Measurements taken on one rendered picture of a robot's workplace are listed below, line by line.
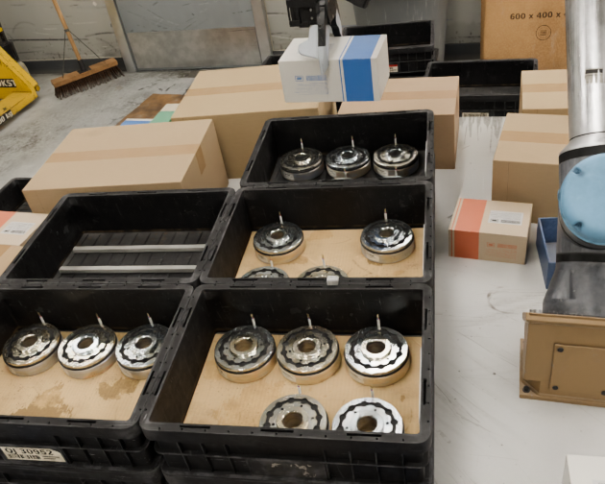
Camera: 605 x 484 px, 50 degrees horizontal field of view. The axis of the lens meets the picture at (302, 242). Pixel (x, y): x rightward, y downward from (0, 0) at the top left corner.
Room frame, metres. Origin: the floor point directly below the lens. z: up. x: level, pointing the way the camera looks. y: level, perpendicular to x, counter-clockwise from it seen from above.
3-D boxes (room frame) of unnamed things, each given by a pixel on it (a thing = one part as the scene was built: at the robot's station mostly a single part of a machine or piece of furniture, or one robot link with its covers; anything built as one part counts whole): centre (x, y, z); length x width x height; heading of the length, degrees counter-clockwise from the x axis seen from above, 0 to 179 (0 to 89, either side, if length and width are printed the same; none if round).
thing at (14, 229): (1.30, 0.67, 0.81); 0.16 x 0.12 x 0.07; 67
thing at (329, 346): (0.74, 0.02, 0.86); 0.10 x 0.10 x 0.01
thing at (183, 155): (1.47, 0.40, 0.80); 0.40 x 0.30 x 0.20; 76
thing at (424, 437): (0.68, 0.04, 0.92); 0.40 x 0.30 x 0.02; 74
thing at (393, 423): (0.57, -0.04, 0.86); 0.10 x 0.10 x 0.01
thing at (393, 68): (2.68, -0.51, 0.37); 0.42 x 0.34 x 0.46; 68
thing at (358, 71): (1.28, -0.13, 1.10); 0.20 x 0.12 x 0.09; 69
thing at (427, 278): (0.96, -0.04, 0.92); 0.40 x 0.30 x 0.02; 74
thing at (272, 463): (0.68, 0.04, 0.87); 0.40 x 0.30 x 0.11; 74
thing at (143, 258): (1.07, 0.35, 0.87); 0.40 x 0.30 x 0.11; 74
